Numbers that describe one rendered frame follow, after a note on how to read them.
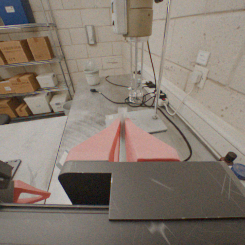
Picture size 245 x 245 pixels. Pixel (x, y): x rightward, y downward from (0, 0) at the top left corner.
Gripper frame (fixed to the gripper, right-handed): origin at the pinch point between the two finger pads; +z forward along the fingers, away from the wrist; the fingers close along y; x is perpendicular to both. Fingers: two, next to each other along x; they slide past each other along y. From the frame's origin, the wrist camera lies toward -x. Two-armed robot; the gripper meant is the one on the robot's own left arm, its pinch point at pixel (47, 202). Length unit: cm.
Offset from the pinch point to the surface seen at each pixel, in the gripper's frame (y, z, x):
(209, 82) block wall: 4, 45, -51
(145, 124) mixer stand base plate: 18, 42, -21
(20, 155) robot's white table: 35.5, 0.0, 17.3
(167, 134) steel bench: 7, 46, -22
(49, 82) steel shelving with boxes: 220, 38, 16
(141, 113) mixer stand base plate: 27, 46, -24
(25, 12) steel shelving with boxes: 216, -18, -53
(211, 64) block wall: 6, 41, -56
